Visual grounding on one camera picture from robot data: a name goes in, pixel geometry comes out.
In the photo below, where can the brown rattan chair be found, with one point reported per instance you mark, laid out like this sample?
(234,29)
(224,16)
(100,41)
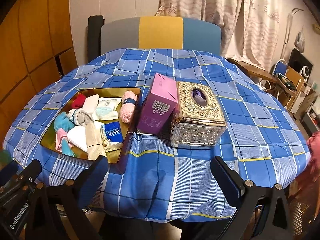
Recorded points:
(302,212)

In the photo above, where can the pink fleece cloth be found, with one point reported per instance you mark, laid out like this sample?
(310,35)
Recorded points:
(313,142)

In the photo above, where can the wooden desk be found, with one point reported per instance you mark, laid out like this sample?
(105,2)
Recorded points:
(252,70)

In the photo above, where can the purple carton box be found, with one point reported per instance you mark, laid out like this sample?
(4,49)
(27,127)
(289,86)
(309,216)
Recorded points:
(155,110)

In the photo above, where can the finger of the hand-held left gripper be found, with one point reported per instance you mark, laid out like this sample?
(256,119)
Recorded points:
(7,171)
(30,170)

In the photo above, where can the packaged blue face mask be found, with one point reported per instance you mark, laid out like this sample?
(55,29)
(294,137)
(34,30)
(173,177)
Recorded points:
(107,110)

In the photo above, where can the beige stockings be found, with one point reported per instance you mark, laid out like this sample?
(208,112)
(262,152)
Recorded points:
(93,142)

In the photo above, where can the blue tissue pack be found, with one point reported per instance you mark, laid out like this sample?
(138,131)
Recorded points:
(111,132)

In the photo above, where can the blue plaid tablecloth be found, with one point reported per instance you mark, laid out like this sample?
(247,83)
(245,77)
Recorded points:
(250,130)

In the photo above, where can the blue folding chair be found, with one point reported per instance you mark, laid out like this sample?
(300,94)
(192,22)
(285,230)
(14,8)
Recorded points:
(281,67)

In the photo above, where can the teal plush toy pink bow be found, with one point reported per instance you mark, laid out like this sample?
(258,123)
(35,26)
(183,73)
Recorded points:
(63,122)

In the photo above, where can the black monitor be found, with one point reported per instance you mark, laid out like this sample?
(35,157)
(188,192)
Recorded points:
(300,60)

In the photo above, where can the red plush toy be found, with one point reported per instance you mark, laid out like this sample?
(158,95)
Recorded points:
(78,101)

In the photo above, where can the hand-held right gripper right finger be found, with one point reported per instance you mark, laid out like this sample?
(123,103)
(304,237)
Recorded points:
(228,183)

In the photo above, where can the black tool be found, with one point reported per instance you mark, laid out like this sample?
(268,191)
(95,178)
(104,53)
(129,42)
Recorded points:
(287,81)

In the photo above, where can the white round fan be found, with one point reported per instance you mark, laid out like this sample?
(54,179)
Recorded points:
(306,71)

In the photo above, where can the ornate silver tissue box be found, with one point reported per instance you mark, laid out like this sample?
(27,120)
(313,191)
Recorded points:
(197,130)

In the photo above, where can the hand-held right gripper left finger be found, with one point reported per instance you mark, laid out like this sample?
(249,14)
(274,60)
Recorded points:
(97,171)

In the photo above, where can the green mesh toy bag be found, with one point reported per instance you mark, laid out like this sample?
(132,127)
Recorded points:
(5,157)

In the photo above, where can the black rolled mat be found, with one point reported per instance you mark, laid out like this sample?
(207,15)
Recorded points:
(95,37)

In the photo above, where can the printed white curtain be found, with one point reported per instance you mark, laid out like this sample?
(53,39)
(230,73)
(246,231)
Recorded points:
(250,30)

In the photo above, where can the striped grey white sock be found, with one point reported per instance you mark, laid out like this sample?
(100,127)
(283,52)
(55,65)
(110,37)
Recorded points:
(81,117)

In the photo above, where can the wooden wardrobe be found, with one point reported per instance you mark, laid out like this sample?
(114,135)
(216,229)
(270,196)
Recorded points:
(32,42)

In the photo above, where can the white metal pipe rack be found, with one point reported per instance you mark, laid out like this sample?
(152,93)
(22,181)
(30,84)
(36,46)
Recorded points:
(287,30)

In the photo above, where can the gold metal tin tray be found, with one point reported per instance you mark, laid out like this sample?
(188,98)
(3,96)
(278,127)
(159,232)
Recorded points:
(113,155)

